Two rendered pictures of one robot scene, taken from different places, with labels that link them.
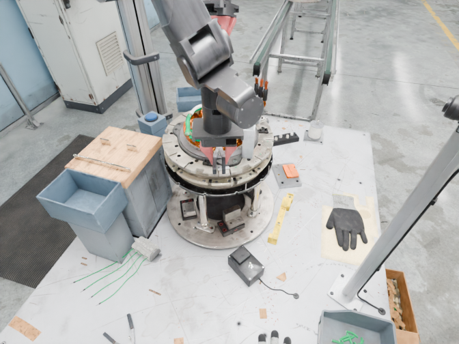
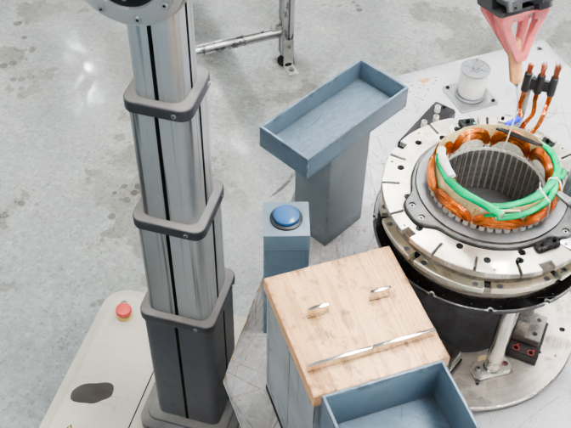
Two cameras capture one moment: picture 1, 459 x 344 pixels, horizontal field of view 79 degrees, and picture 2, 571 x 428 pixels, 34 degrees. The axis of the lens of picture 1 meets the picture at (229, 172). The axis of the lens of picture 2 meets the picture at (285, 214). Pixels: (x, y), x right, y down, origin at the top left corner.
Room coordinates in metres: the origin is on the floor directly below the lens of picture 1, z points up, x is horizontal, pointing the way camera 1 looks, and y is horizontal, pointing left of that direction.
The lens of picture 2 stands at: (0.10, 0.86, 2.08)
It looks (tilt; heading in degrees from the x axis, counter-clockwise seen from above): 48 degrees down; 321
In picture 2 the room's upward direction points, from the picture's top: 1 degrees clockwise
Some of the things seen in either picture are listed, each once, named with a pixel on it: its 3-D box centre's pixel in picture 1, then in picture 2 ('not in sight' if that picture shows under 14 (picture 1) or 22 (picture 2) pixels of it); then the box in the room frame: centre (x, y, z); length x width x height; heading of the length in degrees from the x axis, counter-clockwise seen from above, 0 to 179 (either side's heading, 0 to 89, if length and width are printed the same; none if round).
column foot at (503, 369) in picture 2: (205, 226); (490, 368); (0.53, 0.08, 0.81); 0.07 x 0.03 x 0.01; 68
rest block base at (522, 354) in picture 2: (231, 224); (527, 338); (0.53, -0.01, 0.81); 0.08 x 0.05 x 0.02; 118
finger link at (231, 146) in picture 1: (219, 147); not in sight; (0.46, 0.02, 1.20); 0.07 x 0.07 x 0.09; 2
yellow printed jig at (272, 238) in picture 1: (281, 216); not in sight; (0.58, -0.18, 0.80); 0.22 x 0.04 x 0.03; 157
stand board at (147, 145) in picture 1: (117, 154); (353, 321); (0.61, 0.33, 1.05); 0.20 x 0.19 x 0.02; 161
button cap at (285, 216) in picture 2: (151, 116); (286, 215); (0.82, 0.27, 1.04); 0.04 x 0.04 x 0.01
